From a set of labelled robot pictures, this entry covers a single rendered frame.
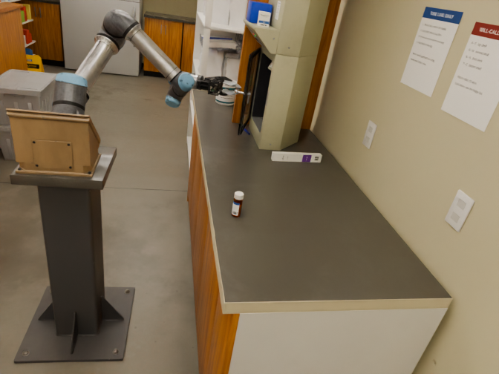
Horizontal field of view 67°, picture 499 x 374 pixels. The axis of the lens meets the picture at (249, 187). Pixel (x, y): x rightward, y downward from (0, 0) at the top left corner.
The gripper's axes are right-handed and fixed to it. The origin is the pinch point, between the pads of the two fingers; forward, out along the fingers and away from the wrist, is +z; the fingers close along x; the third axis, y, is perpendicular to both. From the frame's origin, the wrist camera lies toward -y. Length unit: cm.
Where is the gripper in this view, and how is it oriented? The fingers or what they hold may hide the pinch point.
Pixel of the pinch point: (238, 89)
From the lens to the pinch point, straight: 196.9
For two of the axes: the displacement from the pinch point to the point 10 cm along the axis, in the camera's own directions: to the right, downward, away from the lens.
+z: 9.7, 2.2, -0.9
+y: -1.8, 4.5, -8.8
